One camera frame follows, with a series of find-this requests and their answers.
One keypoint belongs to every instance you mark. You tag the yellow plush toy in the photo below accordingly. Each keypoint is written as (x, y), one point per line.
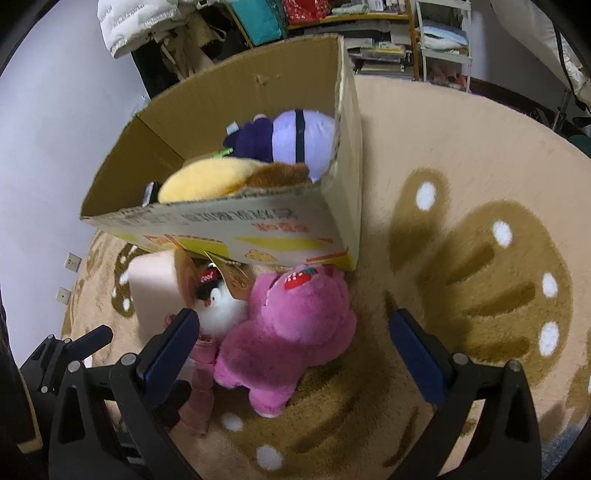
(213, 178)

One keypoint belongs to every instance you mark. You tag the purple plush toy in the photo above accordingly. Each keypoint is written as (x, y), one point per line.
(293, 137)

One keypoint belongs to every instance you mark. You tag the wall socket lower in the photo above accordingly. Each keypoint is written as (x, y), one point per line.
(63, 295)

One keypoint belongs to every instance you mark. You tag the wooden bookshelf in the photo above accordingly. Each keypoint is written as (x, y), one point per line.
(380, 36)

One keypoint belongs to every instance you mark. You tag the teal bag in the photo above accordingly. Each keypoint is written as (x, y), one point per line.
(263, 20)

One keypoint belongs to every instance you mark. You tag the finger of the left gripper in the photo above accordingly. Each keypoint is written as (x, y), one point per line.
(58, 354)

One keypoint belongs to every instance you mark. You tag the red patterned bag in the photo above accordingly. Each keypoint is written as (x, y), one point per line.
(305, 11)

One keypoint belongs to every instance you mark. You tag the wall socket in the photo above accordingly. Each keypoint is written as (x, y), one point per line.
(72, 263)
(63, 295)

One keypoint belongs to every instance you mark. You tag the pink white roll pillow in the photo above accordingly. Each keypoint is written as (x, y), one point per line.
(161, 284)

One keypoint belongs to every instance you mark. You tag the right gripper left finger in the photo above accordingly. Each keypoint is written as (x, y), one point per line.
(103, 425)

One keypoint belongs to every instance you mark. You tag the pink plush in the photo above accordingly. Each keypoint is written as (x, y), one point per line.
(198, 371)

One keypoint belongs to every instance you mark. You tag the white metal cart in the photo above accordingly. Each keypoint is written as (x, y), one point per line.
(445, 29)

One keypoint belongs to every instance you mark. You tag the white penguin plush black cap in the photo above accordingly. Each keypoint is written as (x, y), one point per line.
(217, 310)

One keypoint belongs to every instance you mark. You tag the green snack packet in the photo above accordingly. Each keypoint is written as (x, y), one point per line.
(223, 153)

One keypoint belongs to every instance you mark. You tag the pink plush bear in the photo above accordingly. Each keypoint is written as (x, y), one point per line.
(296, 320)

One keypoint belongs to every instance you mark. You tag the white garment bag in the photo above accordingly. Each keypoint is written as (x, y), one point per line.
(528, 24)

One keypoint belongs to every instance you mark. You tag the cardboard box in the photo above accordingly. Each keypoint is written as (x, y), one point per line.
(316, 223)

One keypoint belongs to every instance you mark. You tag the wall socket upper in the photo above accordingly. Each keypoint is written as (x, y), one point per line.
(72, 263)

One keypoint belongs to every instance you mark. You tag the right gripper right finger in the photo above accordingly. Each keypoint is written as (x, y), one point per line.
(506, 443)

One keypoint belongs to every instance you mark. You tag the white puffer jacket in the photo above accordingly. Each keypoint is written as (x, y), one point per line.
(128, 24)

